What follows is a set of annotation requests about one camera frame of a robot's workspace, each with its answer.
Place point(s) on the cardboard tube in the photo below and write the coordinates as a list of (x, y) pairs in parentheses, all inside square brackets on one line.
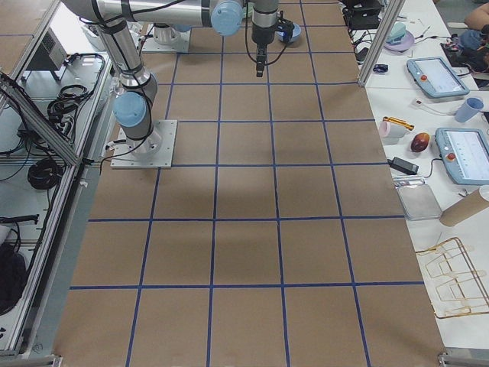
[(466, 207)]

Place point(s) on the red apple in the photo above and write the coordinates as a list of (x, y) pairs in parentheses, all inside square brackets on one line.
[(420, 142)]

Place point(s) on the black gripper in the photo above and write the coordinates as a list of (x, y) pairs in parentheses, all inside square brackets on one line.
[(262, 35)]

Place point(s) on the purple plate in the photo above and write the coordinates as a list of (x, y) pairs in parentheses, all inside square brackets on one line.
[(405, 43)]

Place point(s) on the black power adapter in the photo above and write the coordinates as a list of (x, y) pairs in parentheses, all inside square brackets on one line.
[(403, 166)]

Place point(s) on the light blue cup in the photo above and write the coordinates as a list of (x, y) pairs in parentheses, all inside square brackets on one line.
[(469, 108)]

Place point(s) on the metal tray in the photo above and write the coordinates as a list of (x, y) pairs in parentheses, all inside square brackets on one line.
[(417, 198)]

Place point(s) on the teal sponge block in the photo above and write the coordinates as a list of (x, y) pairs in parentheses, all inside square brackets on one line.
[(397, 33)]

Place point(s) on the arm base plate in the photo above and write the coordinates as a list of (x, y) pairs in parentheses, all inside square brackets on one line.
[(155, 152), (167, 38)]

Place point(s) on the blue bowl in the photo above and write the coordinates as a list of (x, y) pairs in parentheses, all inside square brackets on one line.
[(293, 38)]

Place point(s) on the upper teach pendant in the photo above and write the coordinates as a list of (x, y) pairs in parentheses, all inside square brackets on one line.
[(436, 78)]

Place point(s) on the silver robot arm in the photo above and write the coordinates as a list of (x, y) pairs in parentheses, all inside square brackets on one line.
[(133, 109)]

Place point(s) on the teach pendant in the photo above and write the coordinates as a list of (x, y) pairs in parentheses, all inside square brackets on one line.
[(464, 152), (436, 78)]

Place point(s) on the pink cup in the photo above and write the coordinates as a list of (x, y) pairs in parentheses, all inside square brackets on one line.
[(392, 130)]

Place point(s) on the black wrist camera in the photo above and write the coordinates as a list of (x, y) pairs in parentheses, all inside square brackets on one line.
[(285, 30)]

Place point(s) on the lower teach pendant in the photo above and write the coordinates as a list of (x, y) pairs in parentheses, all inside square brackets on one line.
[(464, 152)]

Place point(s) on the gold wire rack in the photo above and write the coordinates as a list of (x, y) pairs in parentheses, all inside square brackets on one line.
[(455, 285)]

